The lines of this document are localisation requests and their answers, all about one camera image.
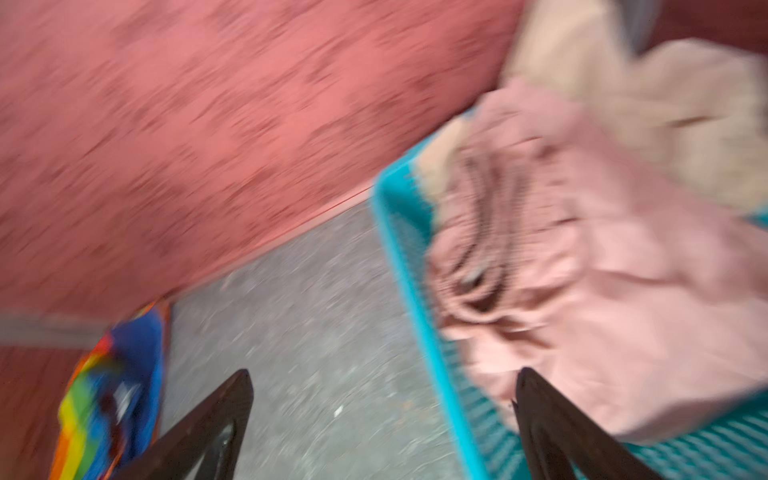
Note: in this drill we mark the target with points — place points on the right aluminium corner post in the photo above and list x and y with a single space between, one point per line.
637 19

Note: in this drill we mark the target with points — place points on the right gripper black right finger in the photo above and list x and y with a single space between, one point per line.
558 438

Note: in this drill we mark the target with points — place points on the rainbow striped shorts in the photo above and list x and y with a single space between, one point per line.
109 414

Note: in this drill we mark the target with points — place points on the teal plastic basket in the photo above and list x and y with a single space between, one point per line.
731 445

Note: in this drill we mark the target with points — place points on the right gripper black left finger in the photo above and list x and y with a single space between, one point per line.
207 440

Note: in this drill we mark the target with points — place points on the beige shorts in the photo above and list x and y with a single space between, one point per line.
695 109

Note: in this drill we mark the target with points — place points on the pink shorts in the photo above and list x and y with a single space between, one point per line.
561 251

